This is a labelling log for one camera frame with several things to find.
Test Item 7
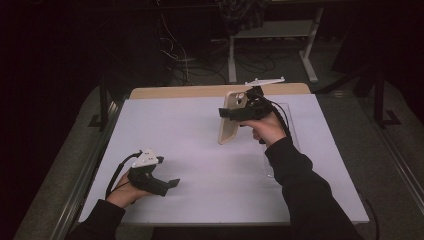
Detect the dark hanging cloth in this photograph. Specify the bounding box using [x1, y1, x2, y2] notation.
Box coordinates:
[216, 0, 271, 36]

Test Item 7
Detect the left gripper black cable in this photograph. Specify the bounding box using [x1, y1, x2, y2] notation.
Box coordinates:
[104, 150, 143, 200]

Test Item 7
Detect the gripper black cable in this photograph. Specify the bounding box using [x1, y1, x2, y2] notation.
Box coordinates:
[266, 98, 381, 239]
[104, 150, 143, 200]

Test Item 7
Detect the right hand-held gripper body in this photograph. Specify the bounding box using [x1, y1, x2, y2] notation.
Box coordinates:
[233, 76, 286, 122]

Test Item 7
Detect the person's left hand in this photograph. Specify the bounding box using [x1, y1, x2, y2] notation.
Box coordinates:
[105, 171, 152, 209]

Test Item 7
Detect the beige illustrated phone case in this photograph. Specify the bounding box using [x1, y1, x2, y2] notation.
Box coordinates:
[217, 90, 249, 146]

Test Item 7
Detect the white desk frame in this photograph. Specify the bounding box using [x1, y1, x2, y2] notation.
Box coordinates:
[228, 6, 324, 84]

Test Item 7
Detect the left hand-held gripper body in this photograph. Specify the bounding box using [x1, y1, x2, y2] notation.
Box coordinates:
[127, 148, 169, 198]

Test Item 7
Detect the metal floor rail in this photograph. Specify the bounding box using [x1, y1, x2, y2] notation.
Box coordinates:
[49, 99, 123, 240]
[358, 96, 424, 208]

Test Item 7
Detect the black metal stand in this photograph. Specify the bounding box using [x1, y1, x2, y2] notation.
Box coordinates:
[88, 76, 111, 129]
[373, 63, 403, 129]

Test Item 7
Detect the clear plastic tray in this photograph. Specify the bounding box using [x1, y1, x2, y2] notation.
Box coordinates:
[263, 102, 301, 179]

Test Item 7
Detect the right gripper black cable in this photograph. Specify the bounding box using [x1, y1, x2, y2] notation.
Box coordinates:
[266, 98, 381, 239]

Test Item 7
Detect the tangle of floor cables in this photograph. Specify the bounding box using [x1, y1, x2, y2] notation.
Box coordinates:
[156, 13, 234, 86]

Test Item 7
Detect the person's right hand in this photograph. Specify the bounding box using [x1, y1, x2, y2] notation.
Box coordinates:
[239, 111, 288, 149]

